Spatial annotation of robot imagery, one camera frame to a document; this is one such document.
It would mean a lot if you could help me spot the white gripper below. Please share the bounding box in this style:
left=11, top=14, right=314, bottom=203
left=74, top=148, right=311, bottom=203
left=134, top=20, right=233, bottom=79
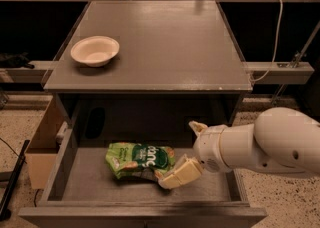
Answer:
left=158, top=121, right=231, bottom=189

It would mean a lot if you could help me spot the green rice chip bag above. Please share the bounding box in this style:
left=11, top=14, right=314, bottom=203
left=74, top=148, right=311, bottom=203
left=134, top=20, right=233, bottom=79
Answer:
left=105, top=142, right=175, bottom=182

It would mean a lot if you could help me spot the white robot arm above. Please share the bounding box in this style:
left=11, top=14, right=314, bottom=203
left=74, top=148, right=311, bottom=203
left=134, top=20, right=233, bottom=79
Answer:
left=159, top=107, right=320, bottom=189

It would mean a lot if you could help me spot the grey cabinet with counter top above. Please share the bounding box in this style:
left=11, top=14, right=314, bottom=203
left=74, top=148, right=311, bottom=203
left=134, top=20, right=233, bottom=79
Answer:
left=43, top=0, right=254, bottom=133

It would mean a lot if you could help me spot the open grey top drawer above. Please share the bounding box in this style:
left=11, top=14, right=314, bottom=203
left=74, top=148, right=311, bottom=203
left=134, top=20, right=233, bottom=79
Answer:
left=19, top=130, right=266, bottom=228

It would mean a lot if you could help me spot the white paper bowl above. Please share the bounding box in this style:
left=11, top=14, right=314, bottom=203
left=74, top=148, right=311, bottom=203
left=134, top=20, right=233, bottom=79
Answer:
left=70, top=36, right=120, bottom=67

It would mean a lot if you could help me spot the cardboard box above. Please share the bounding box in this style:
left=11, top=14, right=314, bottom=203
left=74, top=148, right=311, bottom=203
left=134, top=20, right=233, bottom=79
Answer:
left=25, top=98, right=64, bottom=189

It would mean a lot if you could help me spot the black bar on floor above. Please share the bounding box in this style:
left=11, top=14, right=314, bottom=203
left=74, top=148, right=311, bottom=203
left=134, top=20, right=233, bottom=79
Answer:
left=0, top=140, right=30, bottom=221

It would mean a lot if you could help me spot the metal frame rail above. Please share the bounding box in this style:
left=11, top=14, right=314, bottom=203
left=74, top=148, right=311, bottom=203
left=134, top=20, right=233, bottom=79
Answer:
left=0, top=61, right=314, bottom=85

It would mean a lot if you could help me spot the white cable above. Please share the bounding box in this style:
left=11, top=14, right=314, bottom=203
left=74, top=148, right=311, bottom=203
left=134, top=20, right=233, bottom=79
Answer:
left=249, top=0, right=284, bottom=84

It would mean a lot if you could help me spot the black object on rail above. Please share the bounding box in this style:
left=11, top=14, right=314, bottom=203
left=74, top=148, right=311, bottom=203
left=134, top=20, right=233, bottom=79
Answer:
left=0, top=52, right=35, bottom=69

